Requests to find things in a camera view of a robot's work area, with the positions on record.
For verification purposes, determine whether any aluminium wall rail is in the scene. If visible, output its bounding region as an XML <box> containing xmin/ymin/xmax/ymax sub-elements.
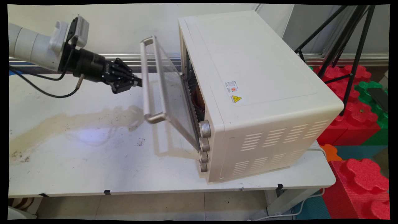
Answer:
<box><xmin>9</xmin><ymin>52</ymin><xmax>389</xmax><ymax>67</ymax></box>

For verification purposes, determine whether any thin black camera cable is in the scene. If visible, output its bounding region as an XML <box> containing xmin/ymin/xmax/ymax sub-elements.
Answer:
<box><xmin>12</xmin><ymin>36</ymin><xmax>79</xmax><ymax>82</ymax></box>

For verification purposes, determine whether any white power cable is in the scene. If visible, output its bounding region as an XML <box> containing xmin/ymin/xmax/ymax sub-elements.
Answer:
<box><xmin>248</xmin><ymin>141</ymin><xmax>328</xmax><ymax>222</ymax></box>

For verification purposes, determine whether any white label sticker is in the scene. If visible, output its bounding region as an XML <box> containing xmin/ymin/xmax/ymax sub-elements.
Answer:
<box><xmin>224</xmin><ymin>81</ymin><xmax>239</xmax><ymax>93</ymax></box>

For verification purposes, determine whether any orange foam piece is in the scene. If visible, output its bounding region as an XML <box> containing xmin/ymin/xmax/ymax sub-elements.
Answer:
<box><xmin>319</xmin><ymin>143</ymin><xmax>343</xmax><ymax>162</ymax></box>

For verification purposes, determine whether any teal foam floor mat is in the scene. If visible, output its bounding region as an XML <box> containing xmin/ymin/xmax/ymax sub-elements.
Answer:
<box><xmin>292</xmin><ymin>145</ymin><xmax>388</xmax><ymax>220</ymax></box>

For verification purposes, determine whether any red bowl inside oven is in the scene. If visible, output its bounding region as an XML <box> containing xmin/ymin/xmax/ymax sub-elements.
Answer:
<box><xmin>192</xmin><ymin>88</ymin><xmax>206</xmax><ymax>115</ymax></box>

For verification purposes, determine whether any black cable with grey plug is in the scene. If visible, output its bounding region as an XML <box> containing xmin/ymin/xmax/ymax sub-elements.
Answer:
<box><xmin>9</xmin><ymin>65</ymin><xmax>85</xmax><ymax>99</ymax></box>

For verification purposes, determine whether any glass oven door with handle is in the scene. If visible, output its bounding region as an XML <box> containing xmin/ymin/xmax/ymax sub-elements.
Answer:
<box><xmin>140</xmin><ymin>35</ymin><xmax>201</xmax><ymax>152</ymax></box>

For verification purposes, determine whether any green foam block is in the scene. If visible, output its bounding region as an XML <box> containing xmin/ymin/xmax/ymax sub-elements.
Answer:
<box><xmin>354</xmin><ymin>81</ymin><xmax>389</xmax><ymax>146</ymax></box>

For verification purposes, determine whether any large silver oven knob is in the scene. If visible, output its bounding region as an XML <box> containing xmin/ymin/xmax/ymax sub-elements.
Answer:
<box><xmin>199</xmin><ymin>120</ymin><xmax>212</xmax><ymax>138</ymax></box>

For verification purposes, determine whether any red foam block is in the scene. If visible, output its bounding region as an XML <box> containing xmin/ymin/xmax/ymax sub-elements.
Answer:
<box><xmin>312</xmin><ymin>64</ymin><xmax>382</xmax><ymax>146</ymax></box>
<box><xmin>321</xmin><ymin>158</ymin><xmax>390</xmax><ymax>220</ymax></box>

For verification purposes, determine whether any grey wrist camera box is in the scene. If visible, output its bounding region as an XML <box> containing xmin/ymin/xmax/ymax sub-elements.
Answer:
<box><xmin>66</xmin><ymin>16</ymin><xmax>90</xmax><ymax>49</ymax></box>

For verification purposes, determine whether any black flat foam piece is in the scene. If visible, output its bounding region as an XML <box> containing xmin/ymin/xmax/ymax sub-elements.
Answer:
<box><xmin>366</xmin><ymin>87</ymin><xmax>389</xmax><ymax>113</ymax></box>

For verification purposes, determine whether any cream toaster oven body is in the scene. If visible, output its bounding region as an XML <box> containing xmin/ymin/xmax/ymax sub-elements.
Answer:
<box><xmin>178</xmin><ymin>10</ymin><xmax>345</xmax><ymax>184</ymax></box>

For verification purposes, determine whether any white table leg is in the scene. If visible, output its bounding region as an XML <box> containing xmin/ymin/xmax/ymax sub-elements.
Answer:
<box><xmin>264</xmin><ymin>188</ymin><xmax>321</xmax><ymax>216</ymax></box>

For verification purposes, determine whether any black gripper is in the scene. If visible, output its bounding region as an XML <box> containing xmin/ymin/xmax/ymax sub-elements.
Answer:
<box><xmin>60</xmin><ymin>48</ymin><xmax>143</xmax><ymax>94</ymax></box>

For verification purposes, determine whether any black tripod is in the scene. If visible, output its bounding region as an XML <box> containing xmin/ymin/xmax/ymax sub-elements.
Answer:
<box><xmin>294</xmin><ymin>4</ymin><xmax>376</xmax><ymax>116</ymax></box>

